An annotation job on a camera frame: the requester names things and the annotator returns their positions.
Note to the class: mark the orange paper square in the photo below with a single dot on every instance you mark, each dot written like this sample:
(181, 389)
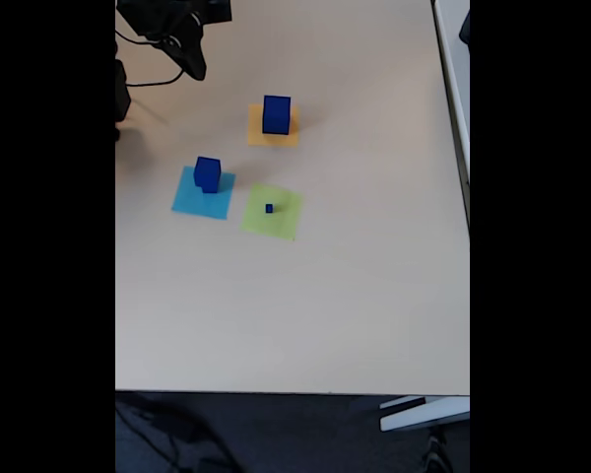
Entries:
(256, 139)

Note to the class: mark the light blue paper square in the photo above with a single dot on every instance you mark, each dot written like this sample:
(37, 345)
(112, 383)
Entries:
(192, 204)

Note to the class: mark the green paper square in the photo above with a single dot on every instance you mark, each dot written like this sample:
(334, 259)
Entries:
(285, 222)

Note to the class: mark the large blue cube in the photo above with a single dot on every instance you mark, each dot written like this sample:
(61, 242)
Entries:
(277, 115)

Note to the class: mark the medium blue cube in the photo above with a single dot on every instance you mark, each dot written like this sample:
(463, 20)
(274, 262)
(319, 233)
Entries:
(207, 172)

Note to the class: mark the dark object on adjacent table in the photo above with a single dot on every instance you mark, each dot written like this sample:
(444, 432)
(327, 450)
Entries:
(465, 27)

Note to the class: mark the white table foot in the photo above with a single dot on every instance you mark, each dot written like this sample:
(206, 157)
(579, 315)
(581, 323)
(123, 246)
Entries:
(423, 414)

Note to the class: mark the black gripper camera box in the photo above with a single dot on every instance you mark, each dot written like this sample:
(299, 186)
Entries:
(219, 11)

